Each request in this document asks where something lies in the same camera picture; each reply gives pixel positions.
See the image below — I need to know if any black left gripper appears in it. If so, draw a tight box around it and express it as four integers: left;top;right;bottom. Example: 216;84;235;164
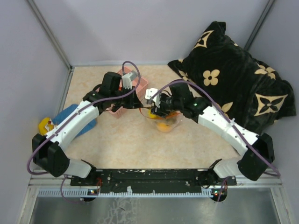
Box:
110;85;143;109

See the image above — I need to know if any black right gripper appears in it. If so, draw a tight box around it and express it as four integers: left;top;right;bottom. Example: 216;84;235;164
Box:
151;93;183;118

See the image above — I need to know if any clear zip top bag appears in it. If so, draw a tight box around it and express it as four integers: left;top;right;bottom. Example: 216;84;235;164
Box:
139;98;183;131

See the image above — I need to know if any pink plastic basket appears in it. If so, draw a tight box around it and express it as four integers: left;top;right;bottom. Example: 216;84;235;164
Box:
108;67;148;119

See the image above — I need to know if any orange peach fruit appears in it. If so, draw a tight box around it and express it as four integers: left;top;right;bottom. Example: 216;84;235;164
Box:
156;123;172;133

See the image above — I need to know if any yellow lemon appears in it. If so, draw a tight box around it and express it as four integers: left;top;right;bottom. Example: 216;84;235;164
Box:
148;111;157;119

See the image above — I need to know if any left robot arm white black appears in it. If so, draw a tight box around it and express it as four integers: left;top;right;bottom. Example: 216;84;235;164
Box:
29;72;142;185

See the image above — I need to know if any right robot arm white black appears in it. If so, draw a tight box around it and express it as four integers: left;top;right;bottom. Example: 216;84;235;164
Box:
145;82;275;185

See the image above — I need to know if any blue cloth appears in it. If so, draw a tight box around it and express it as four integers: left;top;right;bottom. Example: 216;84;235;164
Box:
52;104;97;137

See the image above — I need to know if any black floral pillow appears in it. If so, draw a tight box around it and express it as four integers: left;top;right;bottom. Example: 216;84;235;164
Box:
168;21;297;133

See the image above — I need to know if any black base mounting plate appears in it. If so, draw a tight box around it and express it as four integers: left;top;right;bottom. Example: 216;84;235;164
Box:
71;168;236;194

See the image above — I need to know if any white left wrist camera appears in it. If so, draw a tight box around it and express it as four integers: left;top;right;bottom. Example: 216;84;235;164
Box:
121;71;137;90

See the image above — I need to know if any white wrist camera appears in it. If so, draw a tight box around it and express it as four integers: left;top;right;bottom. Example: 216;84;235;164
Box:
121;71;137;90
144;88;161;108

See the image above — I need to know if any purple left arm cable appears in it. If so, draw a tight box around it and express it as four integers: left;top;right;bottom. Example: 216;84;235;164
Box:
27;61;141;204

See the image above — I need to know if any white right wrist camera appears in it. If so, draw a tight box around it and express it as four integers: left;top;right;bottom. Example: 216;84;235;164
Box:
144;88;161;108

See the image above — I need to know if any aluminium frame rail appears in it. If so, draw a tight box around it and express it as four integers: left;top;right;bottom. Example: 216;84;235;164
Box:
29;172;282;191

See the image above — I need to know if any white slotted cable duct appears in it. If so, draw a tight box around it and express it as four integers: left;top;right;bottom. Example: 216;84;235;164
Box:
37;187;220;198

